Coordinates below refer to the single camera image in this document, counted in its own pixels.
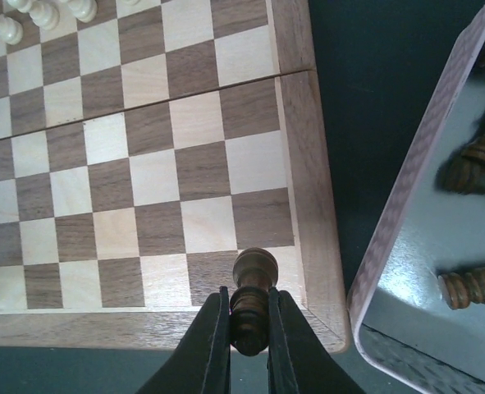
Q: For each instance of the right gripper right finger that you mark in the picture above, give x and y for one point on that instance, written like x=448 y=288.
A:
x=297 y=360

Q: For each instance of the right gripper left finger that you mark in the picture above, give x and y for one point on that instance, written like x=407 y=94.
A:
x=201 y=363

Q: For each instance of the dark chess rook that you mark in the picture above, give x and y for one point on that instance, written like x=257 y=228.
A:
x=255 y=272

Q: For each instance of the wooden chess board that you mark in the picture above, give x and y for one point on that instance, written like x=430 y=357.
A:
x=141 y=152

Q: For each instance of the pink metal tin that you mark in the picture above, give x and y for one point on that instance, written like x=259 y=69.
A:
x=400 y=322

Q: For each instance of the white pawn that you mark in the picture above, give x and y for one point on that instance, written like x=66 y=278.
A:
x=83 y=10
x=11 y=31
x=44 y=14

